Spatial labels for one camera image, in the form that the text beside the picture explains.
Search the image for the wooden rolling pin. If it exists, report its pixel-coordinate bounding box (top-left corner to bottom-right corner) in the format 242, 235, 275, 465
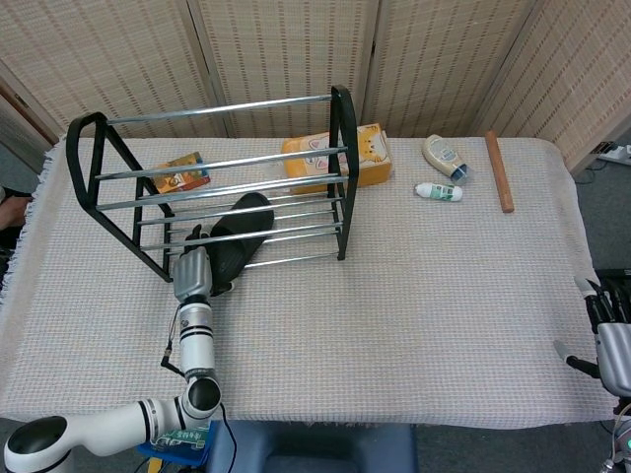
484, 130, 515, 214

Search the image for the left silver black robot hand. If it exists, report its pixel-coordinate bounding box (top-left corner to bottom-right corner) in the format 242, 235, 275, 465
172, 224, 237, 303

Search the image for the black slipper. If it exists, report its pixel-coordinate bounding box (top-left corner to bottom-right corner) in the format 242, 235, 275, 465
208, 192, 275, 292

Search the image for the small white green bottle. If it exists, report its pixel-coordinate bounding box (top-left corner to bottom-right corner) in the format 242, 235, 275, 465
414, 182, 464, 202

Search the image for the white woven tablecloth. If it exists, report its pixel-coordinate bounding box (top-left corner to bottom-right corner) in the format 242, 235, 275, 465
0, 135, 617, 429

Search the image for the bamboo folding screen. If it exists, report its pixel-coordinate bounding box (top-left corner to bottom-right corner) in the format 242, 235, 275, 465
0, 0, 631, 171

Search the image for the orange snack packet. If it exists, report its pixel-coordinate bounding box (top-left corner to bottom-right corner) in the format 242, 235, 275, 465
152, 151, 212, 194

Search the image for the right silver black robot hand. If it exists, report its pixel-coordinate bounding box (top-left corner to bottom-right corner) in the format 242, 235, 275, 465
552, 276, 631, 397

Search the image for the black metal shoe rack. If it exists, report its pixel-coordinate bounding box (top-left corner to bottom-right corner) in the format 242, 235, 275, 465
65, 84, 360, 283

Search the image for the blue box with green board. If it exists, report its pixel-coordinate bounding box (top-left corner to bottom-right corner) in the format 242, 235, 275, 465
135, 424, 216, 470

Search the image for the orange cat tissue pack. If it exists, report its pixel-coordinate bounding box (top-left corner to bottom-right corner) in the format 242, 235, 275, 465
281, 122, 395, 196

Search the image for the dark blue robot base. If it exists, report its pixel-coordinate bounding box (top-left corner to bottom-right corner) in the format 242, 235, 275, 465
205, 421, 419, 473

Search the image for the white power strip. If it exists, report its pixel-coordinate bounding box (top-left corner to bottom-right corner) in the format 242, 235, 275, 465
594, 141, 631, 166

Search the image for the beige squeeze bottle blue cap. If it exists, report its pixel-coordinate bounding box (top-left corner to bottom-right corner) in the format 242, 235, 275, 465
421, 134, 471, 185

